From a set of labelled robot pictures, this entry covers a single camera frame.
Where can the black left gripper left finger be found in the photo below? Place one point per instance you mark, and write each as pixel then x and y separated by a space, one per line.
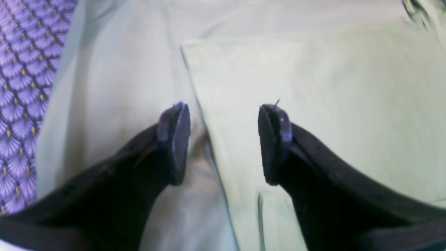
pixel 106 207

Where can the light green T-shirt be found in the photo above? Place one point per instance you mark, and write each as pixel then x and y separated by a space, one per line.
pixel 374 94

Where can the purple patterned fabric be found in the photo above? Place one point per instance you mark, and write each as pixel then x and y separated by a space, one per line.
pixel 32 38

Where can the green table cover cloth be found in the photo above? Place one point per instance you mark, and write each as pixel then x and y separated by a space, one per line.
pixel 123 65

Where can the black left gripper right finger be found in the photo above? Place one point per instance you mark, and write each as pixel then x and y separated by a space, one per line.
pixel 337 207

